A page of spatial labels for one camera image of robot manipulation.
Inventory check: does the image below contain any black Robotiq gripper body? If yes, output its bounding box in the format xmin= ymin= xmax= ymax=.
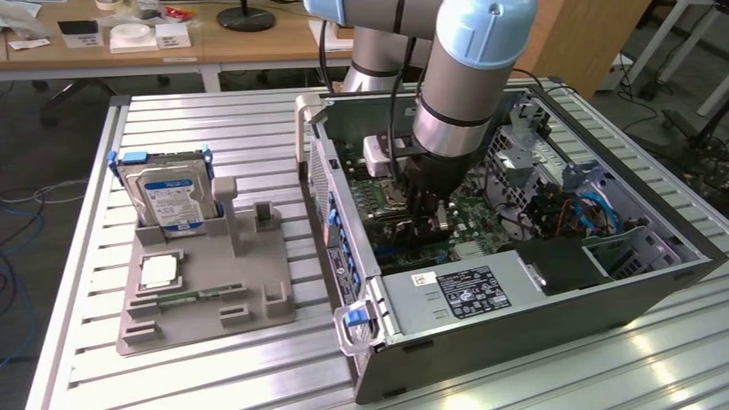
xmin=397 ymin=149 xmax=476 ymax=207

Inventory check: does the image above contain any green motherboard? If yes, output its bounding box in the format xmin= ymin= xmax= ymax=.
xmin=341 ymin=144 xmax=542 ymax=274

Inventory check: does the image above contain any metal CPU socket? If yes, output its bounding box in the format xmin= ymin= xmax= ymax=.
xmin=379 ymin=179 xmax=411 ymax=211

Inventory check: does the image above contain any perforated metal drive cage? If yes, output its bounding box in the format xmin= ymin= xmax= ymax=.
xmin=486 ymin=102 xmax=570 ymax=202

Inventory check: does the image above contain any grey power supply unit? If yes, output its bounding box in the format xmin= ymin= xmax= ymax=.
xmin=379 ymin=249 xmax=547 ymax=337

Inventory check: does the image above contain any open dark grey PC case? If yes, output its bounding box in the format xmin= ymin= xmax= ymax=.
xmin=293 ymin=80 xmax=729 ymax=405

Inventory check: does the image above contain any white paper stack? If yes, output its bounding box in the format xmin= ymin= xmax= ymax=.
xmin=309 ymin=19 xmax=355 ymax=52

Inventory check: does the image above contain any metal disk bay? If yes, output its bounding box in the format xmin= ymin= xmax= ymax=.
xmin=579 ymin=221 xmax=702 ymax=279

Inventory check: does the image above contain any wooden cabinet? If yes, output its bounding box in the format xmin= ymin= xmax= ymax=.
xmin=508 ymin=0 xmax=654 ymax=97

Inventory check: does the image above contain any grey plastic parts rack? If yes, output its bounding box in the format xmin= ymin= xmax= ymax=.
xmin=115 ymin=174 xmax=297 ymax=357

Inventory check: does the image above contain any wooden desk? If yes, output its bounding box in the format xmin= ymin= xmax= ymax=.
xmin=0 ymin=0 xmax=512 ymax=82

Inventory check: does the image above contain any black equipment stand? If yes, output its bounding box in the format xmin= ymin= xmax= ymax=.
xmin=659 ymin=85 xmax=729 ymax=172

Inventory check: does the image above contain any hard disk with blue caddy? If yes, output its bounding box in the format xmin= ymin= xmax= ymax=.
xmin=103 ymin=144 xmax=221 ymax=240

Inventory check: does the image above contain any green RAM stick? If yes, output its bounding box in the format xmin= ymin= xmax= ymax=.
xmin=155 ymin=286 xmax=227 ymax=307

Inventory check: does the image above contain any black round lamp base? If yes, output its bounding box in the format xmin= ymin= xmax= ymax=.
xmin=215 ymin=0 xmax=278 ymax=32

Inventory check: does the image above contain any silver CPU chip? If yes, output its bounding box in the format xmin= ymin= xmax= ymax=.
xmin=138 ymin=258 xmax=177 ymax=290

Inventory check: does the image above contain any white labelled box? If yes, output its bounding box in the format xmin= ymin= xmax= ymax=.
xmin=153 ymin=21 xmax=191 ymax=50

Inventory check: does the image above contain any white box with tape roll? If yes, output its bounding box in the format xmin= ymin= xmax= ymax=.
xmin=106 ymin=23 xmax=161 ymax=55

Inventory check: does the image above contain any black chair base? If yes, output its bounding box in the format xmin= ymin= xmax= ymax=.
xmin=30 ymin=76 xmax=118 ymax=127

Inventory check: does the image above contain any white box with black lid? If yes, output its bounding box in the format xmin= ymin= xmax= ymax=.
xmin=55 ymin=20 xmax=105 ymax=49

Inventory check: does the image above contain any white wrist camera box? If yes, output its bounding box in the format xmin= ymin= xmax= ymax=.
xmin=362 ymin=135 xmax=419 ymax=178

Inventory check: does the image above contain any red wire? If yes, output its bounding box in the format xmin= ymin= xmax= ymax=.
xmin=554 ymin=196 xmax=572 ymax=234

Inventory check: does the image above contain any blue data wire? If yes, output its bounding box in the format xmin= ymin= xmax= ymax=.
xmin=567 ymin=190 xmax=623 ymax=234

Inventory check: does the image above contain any black power cable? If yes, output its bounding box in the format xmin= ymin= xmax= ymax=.
xmin=510 ymin=67 xmax=571 ymax=93

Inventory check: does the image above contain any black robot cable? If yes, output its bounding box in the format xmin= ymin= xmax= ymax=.
xmin=315 ymin=0 xmax=419 ymax=183

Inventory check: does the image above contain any white table frame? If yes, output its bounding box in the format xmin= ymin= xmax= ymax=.
xmin=623 ymin=0 xmax=729 ymax=117

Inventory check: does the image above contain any white floor cable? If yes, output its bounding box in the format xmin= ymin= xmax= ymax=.
xmin=0 ymin=178 xmax=87 ymax=205

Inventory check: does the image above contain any blue floor cable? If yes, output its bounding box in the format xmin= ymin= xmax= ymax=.
xmin=0 ymin=204 xmax=43 ymax=369

